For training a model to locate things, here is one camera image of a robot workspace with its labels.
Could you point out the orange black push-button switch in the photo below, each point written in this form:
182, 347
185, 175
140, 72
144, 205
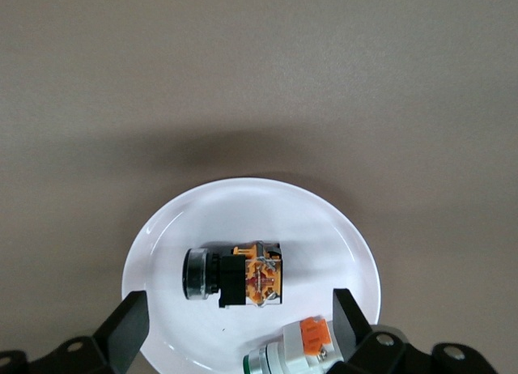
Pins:
234, 281

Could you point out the brown table cover sheet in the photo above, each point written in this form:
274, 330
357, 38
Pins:
259, 66

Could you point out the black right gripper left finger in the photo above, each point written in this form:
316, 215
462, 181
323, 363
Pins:
105, 341

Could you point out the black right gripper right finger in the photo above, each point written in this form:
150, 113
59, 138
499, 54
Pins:
364, 349

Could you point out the pale pink round plate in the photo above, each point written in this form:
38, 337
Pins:
226, 212

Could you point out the green white push-button switch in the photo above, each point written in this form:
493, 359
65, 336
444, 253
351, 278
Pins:
295, 349

